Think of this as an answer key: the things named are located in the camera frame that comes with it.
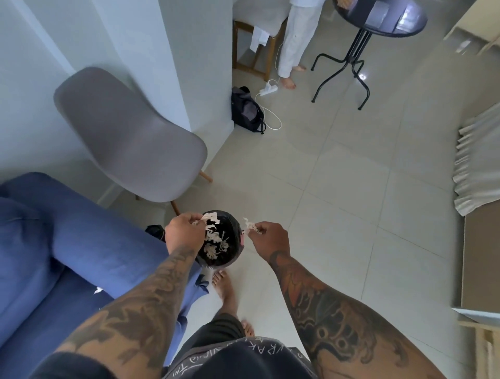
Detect person's left hand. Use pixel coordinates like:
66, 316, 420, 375
164, 212, 207, 257

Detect person's right hand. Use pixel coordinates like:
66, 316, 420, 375
247, 221, 291, 264

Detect black trash bin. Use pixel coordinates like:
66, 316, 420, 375
194, 210, 247, 269

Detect blue fabric sofa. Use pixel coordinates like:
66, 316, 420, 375
0, 171, 210, 368

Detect person's right forearm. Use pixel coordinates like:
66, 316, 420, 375
267, 251, 448, 379

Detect person's left forearm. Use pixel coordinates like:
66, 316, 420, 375
54, 246, 198, 379

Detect person's left leg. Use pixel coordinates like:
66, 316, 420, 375
211, 270, 239, 317

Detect blue sofa back cushion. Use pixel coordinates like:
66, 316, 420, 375
0, 197, 65, 336

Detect black cylindrical container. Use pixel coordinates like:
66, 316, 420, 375
145, 224, 167, 243

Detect black shorts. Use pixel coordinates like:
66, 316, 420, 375
171, 312, 251, 368

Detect grey shell chair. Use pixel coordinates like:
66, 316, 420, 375
53, 66, 214, 216

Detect black bag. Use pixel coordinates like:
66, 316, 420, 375
231, 85, 267, 135

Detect white paper sheet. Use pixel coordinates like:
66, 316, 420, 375
249, 26, 270, 54

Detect brown wooden panel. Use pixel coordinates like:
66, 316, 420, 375
460, 210, 500, 313

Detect round black metal table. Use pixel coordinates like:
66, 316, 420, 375
311, 0, 429, 111

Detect white pleated curtain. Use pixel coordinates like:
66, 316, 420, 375
452, 102, 500, 218

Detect wooden bench with grey cushion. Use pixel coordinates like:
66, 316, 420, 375
232, 0, 290, 82

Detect beige cabinet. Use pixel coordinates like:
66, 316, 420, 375
443, 0, 500, 57

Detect white cable with adapter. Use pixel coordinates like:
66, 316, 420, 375
256, 80, 283, 132

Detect white wooden frame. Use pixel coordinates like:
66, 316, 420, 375
453, 307, 500, 379

